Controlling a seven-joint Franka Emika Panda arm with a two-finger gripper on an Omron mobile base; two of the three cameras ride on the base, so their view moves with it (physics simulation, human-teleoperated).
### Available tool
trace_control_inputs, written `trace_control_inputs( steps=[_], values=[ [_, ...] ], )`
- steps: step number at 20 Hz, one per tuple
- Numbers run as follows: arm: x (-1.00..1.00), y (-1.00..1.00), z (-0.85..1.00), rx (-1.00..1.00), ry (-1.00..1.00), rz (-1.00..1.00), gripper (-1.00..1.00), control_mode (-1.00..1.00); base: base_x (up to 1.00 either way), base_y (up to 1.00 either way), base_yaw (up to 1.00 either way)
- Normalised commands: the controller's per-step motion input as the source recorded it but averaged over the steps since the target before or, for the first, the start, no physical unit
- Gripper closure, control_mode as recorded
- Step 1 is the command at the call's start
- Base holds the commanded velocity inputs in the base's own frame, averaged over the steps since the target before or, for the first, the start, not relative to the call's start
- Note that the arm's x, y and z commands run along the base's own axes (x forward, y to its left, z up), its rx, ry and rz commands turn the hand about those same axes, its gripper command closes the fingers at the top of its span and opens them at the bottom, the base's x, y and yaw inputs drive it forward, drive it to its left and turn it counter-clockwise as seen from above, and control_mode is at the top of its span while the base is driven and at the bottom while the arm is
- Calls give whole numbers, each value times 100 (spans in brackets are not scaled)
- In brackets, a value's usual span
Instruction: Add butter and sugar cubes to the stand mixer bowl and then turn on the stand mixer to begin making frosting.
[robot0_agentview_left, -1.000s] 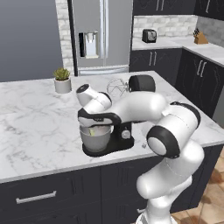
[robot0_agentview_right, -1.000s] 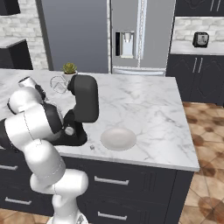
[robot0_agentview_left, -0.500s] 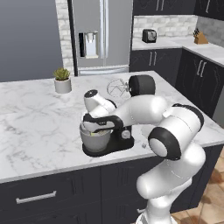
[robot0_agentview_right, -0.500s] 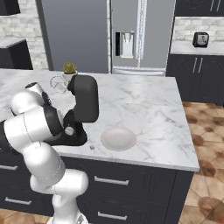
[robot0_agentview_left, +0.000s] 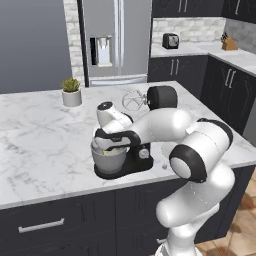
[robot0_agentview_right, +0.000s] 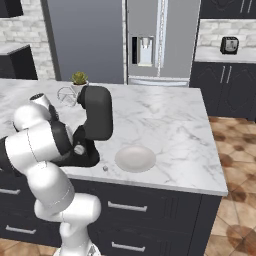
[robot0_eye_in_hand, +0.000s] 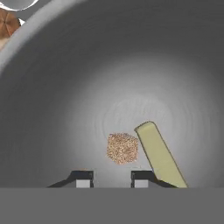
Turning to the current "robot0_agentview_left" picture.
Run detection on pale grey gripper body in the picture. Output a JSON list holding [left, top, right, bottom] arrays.
[[92, 137, 132, 156]]

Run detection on grey mixer bowl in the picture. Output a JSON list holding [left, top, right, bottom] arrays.
[[90, 146, 130, 175]]

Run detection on grey mixer knob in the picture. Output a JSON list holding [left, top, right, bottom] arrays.
[[138, 148, 150, 160]]

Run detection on black stand mixer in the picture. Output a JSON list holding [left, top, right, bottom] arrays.
[[93, 85, 179, 181]]

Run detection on green plant in white pot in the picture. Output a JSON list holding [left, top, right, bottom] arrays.
[[60, 76, 83, 108]]

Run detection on dark island cupboard door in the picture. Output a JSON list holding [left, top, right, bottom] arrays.
[[114, 177, 188, 256], [194, 164, 256, 244]]

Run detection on dark island drawer front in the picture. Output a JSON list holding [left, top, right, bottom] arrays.
[[0, 190, 117, 256]]

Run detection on stainless steel fridge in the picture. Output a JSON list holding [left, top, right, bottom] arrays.
[[76, 0, 153, 88]]

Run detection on black toaster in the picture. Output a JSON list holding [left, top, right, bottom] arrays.
[[161, 32, 181, 50]]

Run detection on dark base cupboards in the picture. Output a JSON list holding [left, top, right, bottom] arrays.
[[147, 54, 256, 136]]

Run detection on wooden knife block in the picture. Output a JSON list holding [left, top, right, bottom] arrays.
[[220, 32, 239, 52]]

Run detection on silver drawer handle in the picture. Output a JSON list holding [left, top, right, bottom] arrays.
[[17, 217, 66, 234]]

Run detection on dark wall cupboards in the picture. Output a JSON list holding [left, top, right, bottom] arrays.
[[151, 0, 256, 25]]

